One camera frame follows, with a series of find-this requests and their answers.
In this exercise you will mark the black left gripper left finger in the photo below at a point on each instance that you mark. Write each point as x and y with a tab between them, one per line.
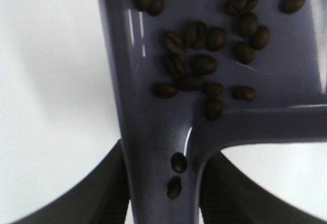
101	197

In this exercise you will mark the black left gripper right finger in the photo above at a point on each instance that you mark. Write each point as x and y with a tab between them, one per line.
228	196

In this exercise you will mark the purple plastic dustpan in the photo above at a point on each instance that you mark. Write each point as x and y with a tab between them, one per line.
309	17

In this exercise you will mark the pile of coffee beans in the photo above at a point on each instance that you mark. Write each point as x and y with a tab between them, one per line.
209	74

